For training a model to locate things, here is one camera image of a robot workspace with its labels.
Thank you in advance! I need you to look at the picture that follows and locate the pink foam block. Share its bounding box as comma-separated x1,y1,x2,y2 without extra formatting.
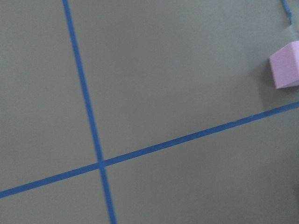
269,41,299,89

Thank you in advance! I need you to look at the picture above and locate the brown paper table cover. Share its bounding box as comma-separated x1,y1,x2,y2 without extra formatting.
0,0,299,224

